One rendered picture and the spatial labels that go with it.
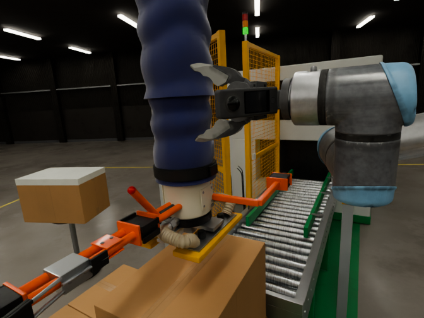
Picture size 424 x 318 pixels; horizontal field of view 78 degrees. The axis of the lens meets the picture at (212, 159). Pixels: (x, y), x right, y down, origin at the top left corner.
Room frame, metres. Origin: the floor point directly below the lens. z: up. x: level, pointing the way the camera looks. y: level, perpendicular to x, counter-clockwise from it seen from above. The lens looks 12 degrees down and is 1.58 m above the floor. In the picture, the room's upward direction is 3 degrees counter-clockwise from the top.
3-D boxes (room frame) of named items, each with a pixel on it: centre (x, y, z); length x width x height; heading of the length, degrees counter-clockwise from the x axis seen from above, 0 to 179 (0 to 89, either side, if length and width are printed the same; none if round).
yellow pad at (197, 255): (0.87, 0.01, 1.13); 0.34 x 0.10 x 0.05; 150
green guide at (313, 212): (2.43, -1.10, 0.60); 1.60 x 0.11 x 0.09; 150
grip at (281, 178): (1.04, -0.28, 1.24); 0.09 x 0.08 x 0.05; 60
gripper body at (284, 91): (0.50, -0.10, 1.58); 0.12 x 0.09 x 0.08; 60
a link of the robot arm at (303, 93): (0.45, -0.16, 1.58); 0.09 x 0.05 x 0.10; 150
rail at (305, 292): (2.10, -0.97, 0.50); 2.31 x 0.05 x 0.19; 150
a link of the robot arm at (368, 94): (0.41, -0.24, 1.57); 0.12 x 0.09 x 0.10; 60
